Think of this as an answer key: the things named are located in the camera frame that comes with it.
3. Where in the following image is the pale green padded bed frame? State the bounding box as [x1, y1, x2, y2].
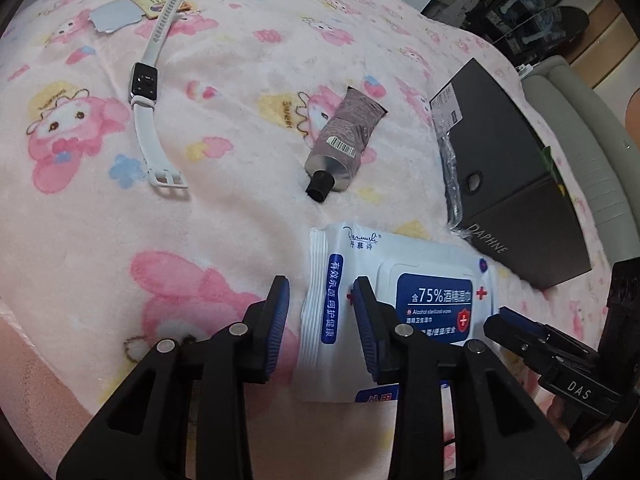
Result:
[520, 55, 640, 272]

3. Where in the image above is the black cardboard box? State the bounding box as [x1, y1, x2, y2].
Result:
[429, 57, 594, 291]

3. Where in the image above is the silver foil packet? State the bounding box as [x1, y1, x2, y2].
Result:
[88, 0, 146, 35]

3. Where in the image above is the grey hand cream tube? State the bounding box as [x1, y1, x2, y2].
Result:
[305, 86, 389, 205]

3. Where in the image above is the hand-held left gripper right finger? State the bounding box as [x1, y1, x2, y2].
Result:
[352, 275, 567, 480]

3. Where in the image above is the pink printed blanket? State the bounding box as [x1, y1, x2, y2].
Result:
[0, 0, 640, 480]

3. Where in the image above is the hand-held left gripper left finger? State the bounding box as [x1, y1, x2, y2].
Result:
[56, 275, 291, 480]

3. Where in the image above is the white smart watch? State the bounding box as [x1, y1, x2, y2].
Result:
[129, 0, 190, 190]

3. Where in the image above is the white blue wet wipes pack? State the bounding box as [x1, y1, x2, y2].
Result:
[292, 222, 509, 407]

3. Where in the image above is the person's right hand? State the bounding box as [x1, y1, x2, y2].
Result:
[545, 394, 631, 461]

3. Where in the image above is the yellow paper card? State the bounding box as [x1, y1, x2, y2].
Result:
[125, 0, 194, 20]

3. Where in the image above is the dark glass display case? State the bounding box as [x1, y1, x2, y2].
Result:
[420, 0, 592, 59]

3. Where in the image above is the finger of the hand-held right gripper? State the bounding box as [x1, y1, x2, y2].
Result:
[482, 307, 557, 362]

